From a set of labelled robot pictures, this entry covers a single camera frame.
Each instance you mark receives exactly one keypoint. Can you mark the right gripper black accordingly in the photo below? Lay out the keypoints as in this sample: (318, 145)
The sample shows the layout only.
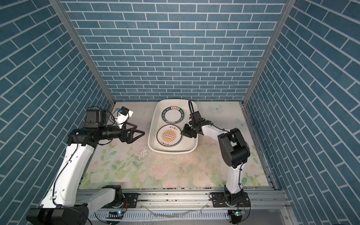
(185, 131)

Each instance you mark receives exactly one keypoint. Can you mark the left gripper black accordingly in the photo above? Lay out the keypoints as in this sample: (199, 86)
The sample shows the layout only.
(129, 138)

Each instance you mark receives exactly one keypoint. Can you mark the orange sunburst plate front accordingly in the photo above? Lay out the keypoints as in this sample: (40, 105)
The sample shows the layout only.
(169, 135)

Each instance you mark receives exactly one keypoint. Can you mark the green rimmed plate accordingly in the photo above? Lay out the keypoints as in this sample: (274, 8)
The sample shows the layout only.
(173, 115)

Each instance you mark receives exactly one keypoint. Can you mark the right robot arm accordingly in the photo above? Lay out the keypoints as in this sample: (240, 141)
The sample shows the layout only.
(234, 151)

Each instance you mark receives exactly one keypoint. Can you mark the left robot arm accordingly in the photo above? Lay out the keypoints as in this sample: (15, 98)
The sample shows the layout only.
(59, 206)

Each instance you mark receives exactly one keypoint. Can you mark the white plastic bin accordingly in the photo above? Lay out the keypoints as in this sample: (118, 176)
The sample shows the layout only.
(186, 145)

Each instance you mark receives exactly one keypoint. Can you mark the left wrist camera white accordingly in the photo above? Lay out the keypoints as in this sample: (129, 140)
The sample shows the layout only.
(123, 114)

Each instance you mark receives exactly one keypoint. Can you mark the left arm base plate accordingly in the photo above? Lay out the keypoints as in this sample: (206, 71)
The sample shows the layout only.
(128, 200)

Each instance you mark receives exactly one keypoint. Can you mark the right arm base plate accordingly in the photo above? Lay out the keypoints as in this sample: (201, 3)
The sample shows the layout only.
(222, 199)

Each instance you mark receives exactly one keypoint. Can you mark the white ribbed cable duct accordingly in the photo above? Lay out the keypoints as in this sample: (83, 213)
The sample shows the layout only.
(144, 216)

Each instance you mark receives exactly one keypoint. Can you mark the aluminium mounting rail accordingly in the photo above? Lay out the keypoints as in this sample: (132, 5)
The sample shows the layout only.
(175, 199)

